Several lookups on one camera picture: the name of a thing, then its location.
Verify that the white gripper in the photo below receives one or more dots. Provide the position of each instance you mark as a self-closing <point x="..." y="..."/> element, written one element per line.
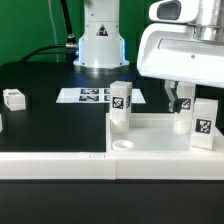
<point x="184" y="43"/>

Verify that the white square table top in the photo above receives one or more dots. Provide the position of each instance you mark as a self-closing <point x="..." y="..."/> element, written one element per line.
<point x="154" y="133"/>

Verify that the white front fence bar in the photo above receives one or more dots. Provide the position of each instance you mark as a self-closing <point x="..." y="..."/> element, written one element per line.
<point x="175" y="166"/>

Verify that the fiducial marker sheet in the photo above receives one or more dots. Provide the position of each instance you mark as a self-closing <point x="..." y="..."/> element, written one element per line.
<point x="84" y="95"/>

